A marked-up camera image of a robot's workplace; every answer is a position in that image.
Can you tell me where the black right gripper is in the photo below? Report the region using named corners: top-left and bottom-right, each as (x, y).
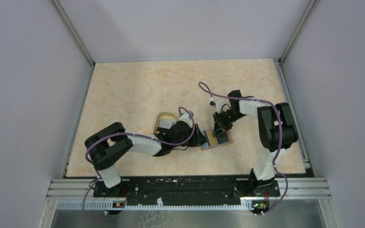
top-left (212, 110), bottom-right (246, 138)

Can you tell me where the gold VIP credit card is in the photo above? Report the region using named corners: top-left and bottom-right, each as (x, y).
top-left (202, 130), bottom-right (219, 150)

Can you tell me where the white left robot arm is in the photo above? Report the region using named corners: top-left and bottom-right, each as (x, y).
top-left (84, 121), bottom-right (207, 197)

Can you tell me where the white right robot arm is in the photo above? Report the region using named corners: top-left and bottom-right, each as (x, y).
top-left (210, 90), bottom-right (298, 196)

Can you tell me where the silver VIP credit card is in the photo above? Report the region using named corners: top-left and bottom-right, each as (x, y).
top-left (158, 118), bottom-right (176, 129)

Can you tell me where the beige oval tray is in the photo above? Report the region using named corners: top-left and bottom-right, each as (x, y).
top-left (153, 112), bottom-right (177, 134)

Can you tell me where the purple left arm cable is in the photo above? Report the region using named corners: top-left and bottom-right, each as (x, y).
top-left (81, 107), bottom-right (196, 222)

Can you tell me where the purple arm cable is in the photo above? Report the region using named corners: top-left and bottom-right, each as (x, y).
top-left (198, 82), bottom-right (288, 216)
top-left (81, 107), bottom-right (196, 222)

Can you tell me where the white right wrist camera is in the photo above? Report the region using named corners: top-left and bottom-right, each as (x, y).
top-left (209, 97), bottom-right (225, 114)

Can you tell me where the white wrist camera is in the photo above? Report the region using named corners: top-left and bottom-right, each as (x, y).
top-left (209, 97), bottom-right (225, 114)
top-left (179, 111), bottom-right (194, 128)

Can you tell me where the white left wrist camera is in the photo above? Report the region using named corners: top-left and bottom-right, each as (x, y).
top-left (179, 111), bottom-right (194, 128)

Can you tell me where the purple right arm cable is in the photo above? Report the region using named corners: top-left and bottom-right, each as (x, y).
top-left (198, 82), bottom-right (288, 216)

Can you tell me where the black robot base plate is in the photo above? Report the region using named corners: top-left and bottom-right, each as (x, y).
top-left (93, 175), bottom-right (282, 206)

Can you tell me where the white slotted cable duct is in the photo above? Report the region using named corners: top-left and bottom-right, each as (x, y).
top-left (57, 198), bottom-right (254, 211)

